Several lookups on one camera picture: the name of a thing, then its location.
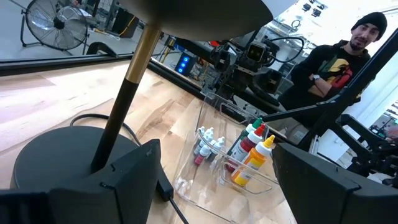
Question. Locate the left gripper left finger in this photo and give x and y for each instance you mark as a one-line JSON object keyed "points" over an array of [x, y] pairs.
{"points": [[93, 199]]}

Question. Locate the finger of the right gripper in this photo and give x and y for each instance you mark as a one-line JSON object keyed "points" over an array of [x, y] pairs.
{"points": [[269, 81], [222, 60]]}

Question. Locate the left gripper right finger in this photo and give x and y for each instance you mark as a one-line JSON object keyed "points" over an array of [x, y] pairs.
{"points": [[326, 199]]}

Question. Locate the green food coloring bottle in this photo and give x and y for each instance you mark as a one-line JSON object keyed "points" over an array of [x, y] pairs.
{"points": [[248, 129]]}

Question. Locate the yellow food coloring bottle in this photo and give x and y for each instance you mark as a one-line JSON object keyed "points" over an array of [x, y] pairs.
{"points": [[253, 161]]}

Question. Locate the small red food coloring bottle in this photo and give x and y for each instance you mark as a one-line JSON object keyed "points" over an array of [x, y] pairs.
{"points": [[205, 151]]}

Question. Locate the dark side desk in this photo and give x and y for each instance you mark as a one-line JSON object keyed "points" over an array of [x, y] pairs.
{"points": [[199, 46]]}

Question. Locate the black power box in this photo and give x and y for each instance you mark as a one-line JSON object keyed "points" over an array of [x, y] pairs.
{"points": [[184, 63]]}

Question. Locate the white globe table lamp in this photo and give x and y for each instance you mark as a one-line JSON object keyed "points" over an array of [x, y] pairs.
{"points": [[59, 155]]}

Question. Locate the black background equipment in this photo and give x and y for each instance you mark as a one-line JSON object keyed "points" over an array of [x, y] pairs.
{"points": [[367, 149]]}

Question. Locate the clear plastic bin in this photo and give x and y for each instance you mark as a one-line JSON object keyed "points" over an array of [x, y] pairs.
{"points": [[199, 186]]}

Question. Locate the black equipment case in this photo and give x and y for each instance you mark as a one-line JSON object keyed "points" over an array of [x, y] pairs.
{"points": [[122, 21]]}

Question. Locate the person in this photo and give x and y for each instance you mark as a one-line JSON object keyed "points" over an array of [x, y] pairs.
{"points": [[367, 28]]}

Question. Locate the black floor fan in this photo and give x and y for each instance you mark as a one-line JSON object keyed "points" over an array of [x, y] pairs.
{"points": [[59, 23]]}

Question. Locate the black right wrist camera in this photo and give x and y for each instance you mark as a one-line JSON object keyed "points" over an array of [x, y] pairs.
{"points": [[257, 51]]}

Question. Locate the black frame clamp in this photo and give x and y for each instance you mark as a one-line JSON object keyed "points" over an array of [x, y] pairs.
{"points": [[96, 46]]}

